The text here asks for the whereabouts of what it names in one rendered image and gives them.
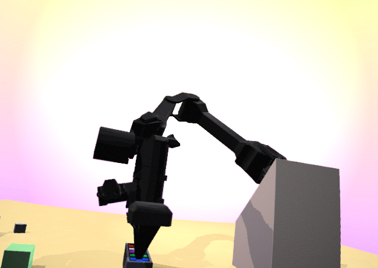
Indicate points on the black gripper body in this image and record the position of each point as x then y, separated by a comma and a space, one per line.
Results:
149, 207

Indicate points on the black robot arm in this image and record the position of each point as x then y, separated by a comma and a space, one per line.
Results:
146, 141

